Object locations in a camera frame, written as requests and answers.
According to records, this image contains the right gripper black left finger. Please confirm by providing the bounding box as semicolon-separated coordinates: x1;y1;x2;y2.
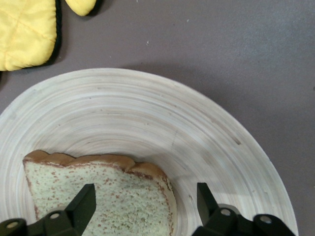
0;183;96;236

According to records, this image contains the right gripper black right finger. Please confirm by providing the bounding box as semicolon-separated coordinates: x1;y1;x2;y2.
191;182;296;236

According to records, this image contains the slice of bread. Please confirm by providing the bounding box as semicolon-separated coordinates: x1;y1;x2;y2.
23;149;178;236

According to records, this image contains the round wooden plate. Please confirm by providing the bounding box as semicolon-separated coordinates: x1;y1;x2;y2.
0;68;299;236

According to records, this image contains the yellow quilted oven mitt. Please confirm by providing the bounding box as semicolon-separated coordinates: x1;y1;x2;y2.
0;0;62;72
64;0;101;17

